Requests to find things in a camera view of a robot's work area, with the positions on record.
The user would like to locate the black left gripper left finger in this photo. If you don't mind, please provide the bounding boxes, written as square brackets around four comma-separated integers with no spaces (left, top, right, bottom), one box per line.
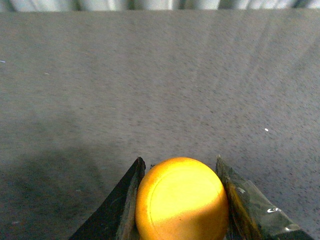
[69,157,146,240]

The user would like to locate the white pleated curtain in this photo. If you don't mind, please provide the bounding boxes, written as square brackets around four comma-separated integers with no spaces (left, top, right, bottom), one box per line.
[0,0,320,12]

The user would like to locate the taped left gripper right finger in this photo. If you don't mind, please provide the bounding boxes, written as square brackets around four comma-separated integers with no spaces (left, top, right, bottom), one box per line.
[215,155,312,240]

